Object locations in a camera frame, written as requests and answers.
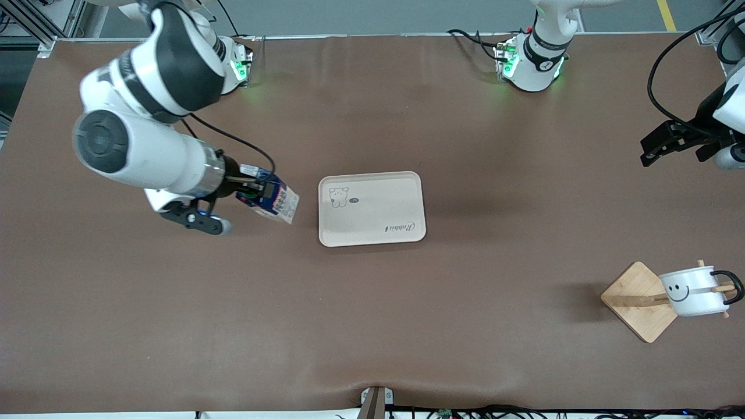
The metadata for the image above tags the black base cable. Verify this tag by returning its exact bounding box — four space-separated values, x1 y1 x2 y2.
218 0 258 42
446 29 516 65

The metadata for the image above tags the white smiley cup black handle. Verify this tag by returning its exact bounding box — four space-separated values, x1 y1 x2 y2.
659 267 745 318

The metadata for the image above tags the beige plastic tray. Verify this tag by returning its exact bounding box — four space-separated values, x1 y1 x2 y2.
318 171 427 248

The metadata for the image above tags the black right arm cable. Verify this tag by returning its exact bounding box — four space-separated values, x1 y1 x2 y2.
185 112 276 176

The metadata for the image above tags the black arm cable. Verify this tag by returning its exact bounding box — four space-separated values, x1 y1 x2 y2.
647 9 745 139
185 112 276 176

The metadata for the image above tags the wooden cup rack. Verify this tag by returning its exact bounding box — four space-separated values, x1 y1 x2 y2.
601 260 737 344

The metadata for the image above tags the aluminium frame profile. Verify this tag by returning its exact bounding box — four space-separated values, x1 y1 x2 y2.
696 0 745 46
0 0 89 59

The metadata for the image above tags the blue milk carton green cap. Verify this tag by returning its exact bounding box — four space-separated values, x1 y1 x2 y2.
235 164 301 225

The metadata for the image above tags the grey metal table bracket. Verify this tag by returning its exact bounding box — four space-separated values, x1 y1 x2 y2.
359 386 395 419

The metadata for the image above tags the black right base cable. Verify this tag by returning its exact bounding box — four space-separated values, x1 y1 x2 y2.
218 0 258 42

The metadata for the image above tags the black left base cable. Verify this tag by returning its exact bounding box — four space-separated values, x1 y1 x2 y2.
446 29 516 65

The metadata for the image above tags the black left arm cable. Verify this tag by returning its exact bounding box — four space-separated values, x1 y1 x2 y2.
647 9 745 139

